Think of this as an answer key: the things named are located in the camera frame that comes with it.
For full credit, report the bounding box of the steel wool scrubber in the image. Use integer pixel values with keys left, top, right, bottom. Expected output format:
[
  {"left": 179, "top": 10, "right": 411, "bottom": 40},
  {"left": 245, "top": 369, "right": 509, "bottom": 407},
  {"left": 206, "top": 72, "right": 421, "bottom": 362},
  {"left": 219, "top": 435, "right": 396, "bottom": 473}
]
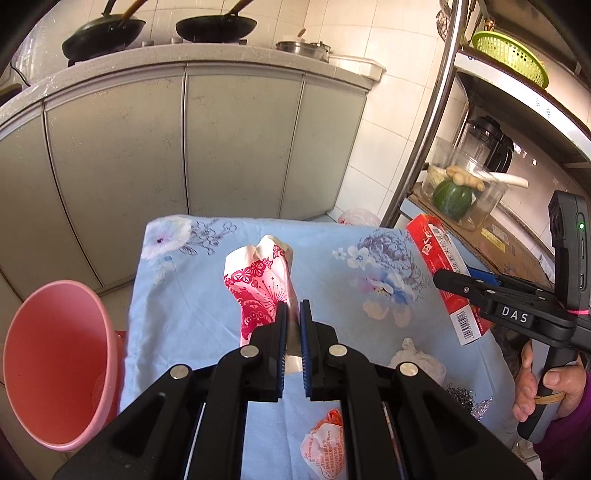
[{"left": 443, "top": 385, "right": 476, "bottom": 411}]

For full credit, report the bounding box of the white radish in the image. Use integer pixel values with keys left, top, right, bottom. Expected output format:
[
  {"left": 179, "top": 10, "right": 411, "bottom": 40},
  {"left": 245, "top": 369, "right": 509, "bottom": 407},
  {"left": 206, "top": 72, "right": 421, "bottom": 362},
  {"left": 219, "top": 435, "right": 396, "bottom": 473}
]
[{"left": 489, "top": 172, "right": 529, "bottom": 188}]

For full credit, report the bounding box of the pink plastic bucket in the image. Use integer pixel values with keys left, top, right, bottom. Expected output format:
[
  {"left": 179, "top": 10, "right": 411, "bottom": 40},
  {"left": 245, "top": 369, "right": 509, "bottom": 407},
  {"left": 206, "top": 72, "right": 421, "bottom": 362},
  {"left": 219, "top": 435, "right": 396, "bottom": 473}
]
[{"left": 2, "top": 279, "right": 125, "bottom": 453}]

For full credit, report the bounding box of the light blue floral tablecloth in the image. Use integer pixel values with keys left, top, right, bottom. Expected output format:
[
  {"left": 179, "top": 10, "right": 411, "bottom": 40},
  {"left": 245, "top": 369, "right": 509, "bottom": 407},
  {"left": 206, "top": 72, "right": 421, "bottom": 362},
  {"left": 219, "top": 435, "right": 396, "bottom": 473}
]
[{"left": 119, "top": 215, "right": 518, "bottom": 480}]

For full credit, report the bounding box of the red cardboard box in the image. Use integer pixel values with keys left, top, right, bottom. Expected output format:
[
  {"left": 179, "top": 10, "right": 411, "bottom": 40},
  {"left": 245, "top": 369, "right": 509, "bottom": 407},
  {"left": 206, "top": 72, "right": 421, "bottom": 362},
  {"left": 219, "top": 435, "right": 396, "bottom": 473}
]
[{"left": 406, "top": 213, "right": 495, "bottom": 347}]

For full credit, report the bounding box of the black blender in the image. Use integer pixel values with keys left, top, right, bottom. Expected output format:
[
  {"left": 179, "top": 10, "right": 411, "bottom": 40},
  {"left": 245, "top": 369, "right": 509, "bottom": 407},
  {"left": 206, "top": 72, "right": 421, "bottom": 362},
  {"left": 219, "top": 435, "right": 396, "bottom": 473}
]
[{"left": 455, "top": 116, "right": 514, "bottom": 174}]

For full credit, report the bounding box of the metal shelf rack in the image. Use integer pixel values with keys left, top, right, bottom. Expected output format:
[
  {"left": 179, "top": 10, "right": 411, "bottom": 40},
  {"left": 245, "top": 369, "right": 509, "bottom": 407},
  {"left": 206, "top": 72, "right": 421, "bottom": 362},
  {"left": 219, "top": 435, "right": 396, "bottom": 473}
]
[{"left": 381, "top": 0, "right": 591, "bottom": 232}]

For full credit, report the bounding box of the green squash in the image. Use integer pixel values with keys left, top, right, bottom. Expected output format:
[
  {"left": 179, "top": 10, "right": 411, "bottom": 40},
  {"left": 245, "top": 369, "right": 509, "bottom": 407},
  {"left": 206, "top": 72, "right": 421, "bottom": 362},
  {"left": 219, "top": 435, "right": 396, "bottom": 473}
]
[{"left": 433, "top": 179, "right": 474, "bottom": 220}]

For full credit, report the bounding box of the grey kitchen cabinet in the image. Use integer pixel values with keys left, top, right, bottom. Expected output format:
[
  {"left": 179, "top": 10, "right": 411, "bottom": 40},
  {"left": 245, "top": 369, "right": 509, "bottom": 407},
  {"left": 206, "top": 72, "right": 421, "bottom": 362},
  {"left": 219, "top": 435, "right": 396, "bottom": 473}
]
[{"left": 0, "top": 41, "right": 375, "bottom": 296}]

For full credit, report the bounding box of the person's right hand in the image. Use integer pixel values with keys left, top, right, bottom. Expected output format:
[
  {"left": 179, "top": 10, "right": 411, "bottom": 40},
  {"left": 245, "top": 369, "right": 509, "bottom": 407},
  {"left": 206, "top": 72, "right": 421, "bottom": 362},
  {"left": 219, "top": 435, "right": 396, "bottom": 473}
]
[{"left": 512, "top": 344, "right": 587, "bottom": 423}]

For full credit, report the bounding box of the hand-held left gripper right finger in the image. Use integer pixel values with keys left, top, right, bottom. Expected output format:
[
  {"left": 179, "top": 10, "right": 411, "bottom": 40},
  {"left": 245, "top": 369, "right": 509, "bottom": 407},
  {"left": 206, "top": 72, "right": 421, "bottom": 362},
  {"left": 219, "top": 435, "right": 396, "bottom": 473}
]
[{"left": 299, "top": 299, "right": 539, "bottom": 480}]

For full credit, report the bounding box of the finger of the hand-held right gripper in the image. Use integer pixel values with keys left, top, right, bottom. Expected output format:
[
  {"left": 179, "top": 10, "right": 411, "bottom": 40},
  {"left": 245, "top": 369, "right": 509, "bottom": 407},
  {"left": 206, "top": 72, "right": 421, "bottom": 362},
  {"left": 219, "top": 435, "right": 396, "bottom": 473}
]
[
  {"left": 466, "top": 267, "right": 555, "bottom": 298},
  {"left": 433, "top": 269, "right": 497, "bottom": 321}
]

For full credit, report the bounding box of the black wok with wooden handle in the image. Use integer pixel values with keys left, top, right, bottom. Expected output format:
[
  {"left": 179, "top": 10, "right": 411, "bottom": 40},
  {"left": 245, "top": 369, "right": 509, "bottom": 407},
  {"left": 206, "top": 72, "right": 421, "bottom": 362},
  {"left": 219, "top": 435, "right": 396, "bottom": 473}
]
[{"left": 175, "top": 0, "right": 258, "bottom": 43}]

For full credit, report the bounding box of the black wok with helper handle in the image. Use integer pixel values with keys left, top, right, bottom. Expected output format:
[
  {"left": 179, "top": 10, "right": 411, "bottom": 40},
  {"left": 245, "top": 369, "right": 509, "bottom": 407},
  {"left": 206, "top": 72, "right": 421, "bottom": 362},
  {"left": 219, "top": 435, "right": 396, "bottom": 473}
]
[{"left": 62, "top": 0, "right": 146, "bottom": 61}]

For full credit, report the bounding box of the clear plastic container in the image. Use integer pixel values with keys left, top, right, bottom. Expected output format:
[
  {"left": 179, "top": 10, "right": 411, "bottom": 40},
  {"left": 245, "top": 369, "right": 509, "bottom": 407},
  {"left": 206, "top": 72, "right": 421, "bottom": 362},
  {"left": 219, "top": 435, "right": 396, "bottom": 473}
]
[{"left": 421, "top": 138, "right": 509, "bottom": 232}]

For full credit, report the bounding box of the green plastic basket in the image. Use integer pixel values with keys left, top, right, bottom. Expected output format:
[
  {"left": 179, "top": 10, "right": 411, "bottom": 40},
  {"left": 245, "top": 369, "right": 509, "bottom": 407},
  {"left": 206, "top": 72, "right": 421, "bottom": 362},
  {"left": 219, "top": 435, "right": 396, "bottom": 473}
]
[{"left": 471, "top": 31, "right": 550, "bottom": 89}]

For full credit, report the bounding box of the white bag with orange print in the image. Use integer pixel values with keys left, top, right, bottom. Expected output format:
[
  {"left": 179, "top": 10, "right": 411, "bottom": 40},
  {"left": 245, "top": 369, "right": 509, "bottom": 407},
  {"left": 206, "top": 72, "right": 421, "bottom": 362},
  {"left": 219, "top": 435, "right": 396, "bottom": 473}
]
[{"left": 300, "top": 408, "right": 347, "bottom": 480}]

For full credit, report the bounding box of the stainless steel pot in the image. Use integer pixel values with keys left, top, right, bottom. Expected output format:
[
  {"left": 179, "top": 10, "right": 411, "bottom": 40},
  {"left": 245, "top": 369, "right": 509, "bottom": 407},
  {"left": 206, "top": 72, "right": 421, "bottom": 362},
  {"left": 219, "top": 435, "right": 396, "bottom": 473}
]
[{"left": 276, "top": 30, "right": 332, "bottom": 63}]

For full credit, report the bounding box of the pink patterned paper bag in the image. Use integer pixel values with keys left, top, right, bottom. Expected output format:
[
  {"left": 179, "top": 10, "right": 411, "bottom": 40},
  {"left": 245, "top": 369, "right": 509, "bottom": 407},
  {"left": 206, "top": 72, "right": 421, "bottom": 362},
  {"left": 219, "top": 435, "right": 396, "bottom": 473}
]
[{"left": 224, "top": 234, "right": 303, "bottom": 374}]

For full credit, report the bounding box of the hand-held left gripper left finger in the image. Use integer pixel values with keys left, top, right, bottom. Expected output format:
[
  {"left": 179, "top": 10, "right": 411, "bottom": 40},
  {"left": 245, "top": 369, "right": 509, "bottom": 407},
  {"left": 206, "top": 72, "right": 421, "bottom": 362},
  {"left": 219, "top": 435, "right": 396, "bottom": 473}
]
[{"left": 53, "top": 300, "right": 289, "bottom": 480}]

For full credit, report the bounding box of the white plastic tray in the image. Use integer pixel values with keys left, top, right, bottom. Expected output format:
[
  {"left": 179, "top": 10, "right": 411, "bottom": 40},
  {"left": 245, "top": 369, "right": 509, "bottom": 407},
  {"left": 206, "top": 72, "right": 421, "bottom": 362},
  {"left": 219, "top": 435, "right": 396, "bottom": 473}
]
[{"left": 329, "top": 55, "right": 387, "bottom": 84}]

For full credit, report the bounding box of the white plastic bag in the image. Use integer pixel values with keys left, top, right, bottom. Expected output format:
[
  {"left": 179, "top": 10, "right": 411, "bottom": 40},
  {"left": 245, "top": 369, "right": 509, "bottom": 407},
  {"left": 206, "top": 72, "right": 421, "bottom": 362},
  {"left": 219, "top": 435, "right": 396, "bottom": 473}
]
[{"left": 338, "top": 209, "right": 382, "bottom": 228}]

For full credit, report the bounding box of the white tissue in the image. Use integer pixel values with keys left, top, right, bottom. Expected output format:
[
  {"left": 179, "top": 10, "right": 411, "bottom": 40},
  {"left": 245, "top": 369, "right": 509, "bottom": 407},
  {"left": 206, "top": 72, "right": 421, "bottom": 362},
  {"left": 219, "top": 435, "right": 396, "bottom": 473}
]
[{"left": 389, "top": 338, "right": 448, "bottom": 384}]

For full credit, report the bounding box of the ginger root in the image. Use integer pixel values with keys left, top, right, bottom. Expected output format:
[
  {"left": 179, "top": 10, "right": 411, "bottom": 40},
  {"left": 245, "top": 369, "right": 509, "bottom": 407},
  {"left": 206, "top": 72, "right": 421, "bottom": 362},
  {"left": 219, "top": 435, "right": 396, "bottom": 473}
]
[{"left": 445, "top": 167, "right": 486, "bottom": 191}]

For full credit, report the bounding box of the cardboard sheet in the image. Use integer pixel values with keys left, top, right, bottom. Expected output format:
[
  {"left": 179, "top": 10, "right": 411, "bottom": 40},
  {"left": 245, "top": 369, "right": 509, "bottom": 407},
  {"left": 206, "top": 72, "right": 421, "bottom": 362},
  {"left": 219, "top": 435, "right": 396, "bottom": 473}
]
[{"left": 409, "top": 182, "right": 555, "bottom": 282}]

